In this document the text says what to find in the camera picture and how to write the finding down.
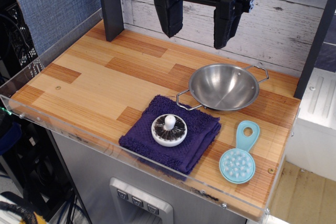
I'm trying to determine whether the purple folded towel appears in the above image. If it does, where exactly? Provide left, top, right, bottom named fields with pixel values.
left=119, top=95, right=221, bottom=175

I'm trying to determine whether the black crate with cables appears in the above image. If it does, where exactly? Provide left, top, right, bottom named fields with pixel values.
left=1, top=0, right=37, bottom=77

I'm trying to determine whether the dark grey left post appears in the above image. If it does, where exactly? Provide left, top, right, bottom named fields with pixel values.
left=100, top=0, right=124, bottom=41

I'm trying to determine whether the silver dispenser button panel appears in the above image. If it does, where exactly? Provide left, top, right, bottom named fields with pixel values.
left=109, top=177, right=174, bottom=223

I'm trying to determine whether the clear acrylic table guard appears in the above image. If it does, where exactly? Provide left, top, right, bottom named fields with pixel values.
left=1, top=21, right=299, bottom=223

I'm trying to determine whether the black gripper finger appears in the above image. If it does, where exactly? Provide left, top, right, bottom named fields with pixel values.
left=154, top=0, right=183, bottom=38
left=214, top=0, right=243, bottom=49

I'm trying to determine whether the dark grey post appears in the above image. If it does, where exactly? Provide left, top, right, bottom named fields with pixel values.
left=293, top=0, right=335, bottom=99
left=100, top=0, right=124, bottom=41

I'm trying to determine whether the light blue scrub brush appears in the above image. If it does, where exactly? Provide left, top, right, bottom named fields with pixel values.
left=219, top=121, right=260, bottom=184

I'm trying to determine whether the stainless steel pot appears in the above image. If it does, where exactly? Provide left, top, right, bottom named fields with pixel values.
left=176, top=63, right=269, bottom=112

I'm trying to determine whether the dark grey right post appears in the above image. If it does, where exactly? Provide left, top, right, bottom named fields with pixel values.
left=293, top=0, right=335, bottom=99

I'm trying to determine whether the white ribbed side unit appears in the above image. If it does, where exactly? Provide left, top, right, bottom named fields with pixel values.
left=285, top=68, right=335, bottom=170

